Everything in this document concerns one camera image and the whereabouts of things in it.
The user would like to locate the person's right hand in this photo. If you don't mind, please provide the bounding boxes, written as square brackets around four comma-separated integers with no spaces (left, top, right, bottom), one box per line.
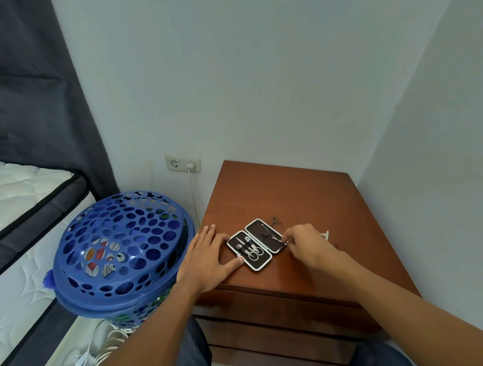
[281,223,352,273]

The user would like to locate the person's left hand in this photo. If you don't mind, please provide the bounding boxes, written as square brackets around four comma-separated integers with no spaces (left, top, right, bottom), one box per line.
[177,224,245,295]

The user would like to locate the black manicure set case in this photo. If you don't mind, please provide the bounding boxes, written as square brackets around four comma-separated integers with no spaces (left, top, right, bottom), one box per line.
[226,218,288,271]

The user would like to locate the person's right forearm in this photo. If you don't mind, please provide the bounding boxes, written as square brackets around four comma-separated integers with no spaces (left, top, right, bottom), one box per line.
[339,259,483,366]

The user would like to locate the person's left forearm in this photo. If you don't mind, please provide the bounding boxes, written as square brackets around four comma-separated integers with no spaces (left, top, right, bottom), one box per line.
[101,280,202,366]

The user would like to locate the small silver scissors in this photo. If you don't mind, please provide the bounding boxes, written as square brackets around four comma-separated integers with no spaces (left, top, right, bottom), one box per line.
[245,237,262,262]

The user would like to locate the brown wooden nightstand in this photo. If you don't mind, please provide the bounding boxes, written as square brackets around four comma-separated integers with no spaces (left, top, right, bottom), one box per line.
[192,160,422,366]

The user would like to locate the blue perforated basket lid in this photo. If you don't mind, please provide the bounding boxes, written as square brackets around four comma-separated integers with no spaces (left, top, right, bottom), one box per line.
[52,191,195,314]

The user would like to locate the blue plastic laundry basket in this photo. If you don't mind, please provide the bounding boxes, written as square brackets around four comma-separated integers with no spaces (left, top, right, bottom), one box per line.
[104,290,178,329]

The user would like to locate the fish print cloth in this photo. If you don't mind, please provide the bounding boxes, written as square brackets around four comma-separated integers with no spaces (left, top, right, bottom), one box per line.
[82,238,127,278]

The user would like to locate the white quilted mattress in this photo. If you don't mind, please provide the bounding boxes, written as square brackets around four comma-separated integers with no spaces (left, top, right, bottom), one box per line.
[0,192,97,357]
[0,162,75,231]

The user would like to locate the dark grey curtain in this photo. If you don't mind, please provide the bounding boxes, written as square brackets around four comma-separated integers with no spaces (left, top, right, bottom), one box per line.
[0,0,120,201]

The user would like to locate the white power cable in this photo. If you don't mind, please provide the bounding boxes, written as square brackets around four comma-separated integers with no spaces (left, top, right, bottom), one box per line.
[187,168,201,228]

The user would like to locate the white double wall socket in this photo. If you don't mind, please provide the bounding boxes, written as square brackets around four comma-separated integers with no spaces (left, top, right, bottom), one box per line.
[165,155,202,174]

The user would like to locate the bundle of white cables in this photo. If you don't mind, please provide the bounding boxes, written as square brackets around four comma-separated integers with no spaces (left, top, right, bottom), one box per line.
[74,320,131,366]

